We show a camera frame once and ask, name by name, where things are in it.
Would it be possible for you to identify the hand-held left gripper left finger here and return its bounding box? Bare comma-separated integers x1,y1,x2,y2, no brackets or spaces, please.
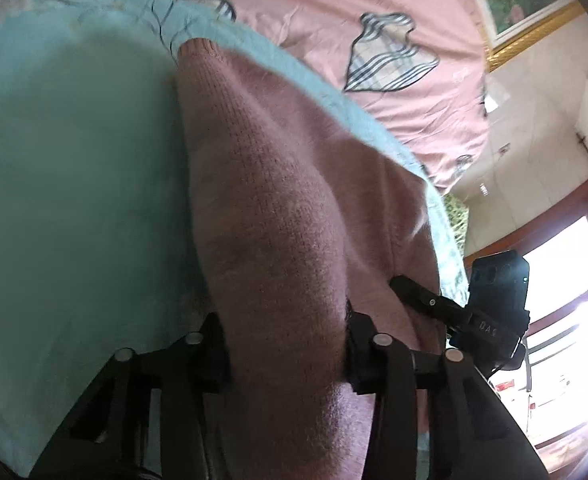
29,312,232,480

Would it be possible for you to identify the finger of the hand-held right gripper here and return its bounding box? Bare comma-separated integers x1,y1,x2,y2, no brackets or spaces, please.
391,274,472,331

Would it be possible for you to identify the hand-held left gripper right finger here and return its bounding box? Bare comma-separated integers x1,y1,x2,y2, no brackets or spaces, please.
346,312,549,480

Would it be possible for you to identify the pink knitted sweater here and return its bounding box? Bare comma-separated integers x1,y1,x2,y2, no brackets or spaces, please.
174,37,449,480

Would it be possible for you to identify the green checkered cloth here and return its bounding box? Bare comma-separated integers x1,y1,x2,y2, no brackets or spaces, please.
444,194,470,256

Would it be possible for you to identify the teal floral bedsheet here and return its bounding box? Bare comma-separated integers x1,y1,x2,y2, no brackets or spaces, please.
0,0,469,478

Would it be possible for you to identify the pink quilt with plaid hearts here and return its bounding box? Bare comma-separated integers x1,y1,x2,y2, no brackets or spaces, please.
124,0,492,196

